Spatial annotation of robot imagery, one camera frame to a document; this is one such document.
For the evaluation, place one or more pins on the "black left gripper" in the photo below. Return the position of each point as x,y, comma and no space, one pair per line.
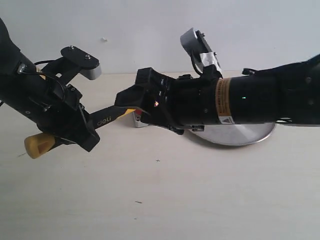
51,103

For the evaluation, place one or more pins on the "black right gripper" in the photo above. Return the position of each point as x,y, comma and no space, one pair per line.
185,103

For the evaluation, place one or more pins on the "yellow black claw hammer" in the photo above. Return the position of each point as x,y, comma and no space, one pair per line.
81,131

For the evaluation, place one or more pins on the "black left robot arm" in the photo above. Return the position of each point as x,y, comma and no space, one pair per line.
13,65

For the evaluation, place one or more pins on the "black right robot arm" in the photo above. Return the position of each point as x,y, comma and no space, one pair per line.
287,95

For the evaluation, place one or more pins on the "red dome push button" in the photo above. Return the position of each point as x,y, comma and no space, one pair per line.
137,119

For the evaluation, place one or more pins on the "round stainless steel plate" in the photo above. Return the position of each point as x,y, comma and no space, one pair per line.
237,135

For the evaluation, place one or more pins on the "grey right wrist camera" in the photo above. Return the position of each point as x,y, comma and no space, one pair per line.
201,55

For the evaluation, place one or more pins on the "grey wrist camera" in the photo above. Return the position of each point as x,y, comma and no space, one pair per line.
73,61
201,55

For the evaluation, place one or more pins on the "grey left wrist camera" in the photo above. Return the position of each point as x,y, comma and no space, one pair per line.
73,61

